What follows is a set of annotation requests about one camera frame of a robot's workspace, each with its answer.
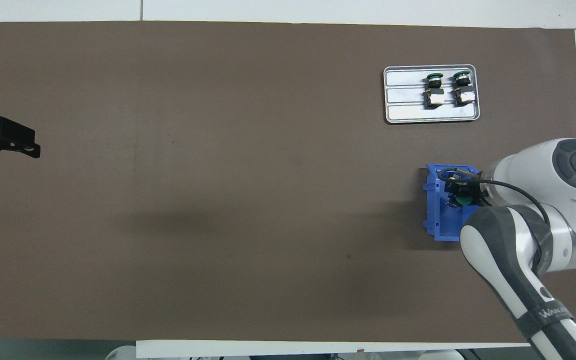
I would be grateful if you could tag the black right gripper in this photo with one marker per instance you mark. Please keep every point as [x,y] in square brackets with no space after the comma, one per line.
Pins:
[468,189]

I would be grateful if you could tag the green push button switch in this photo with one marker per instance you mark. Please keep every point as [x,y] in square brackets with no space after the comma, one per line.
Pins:
[463,95]
[434,97]
[463,201]

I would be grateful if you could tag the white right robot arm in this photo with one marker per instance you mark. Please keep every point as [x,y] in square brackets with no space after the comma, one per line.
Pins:
[543,225]

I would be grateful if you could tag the blue plastic storage bin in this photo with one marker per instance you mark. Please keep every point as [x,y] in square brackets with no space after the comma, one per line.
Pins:
[440,220]

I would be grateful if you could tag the grey metal tray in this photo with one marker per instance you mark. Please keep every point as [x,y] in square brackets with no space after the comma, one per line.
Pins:
[403,112]

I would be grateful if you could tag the brown paper table mat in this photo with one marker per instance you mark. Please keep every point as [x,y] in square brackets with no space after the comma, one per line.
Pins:
[218,200]

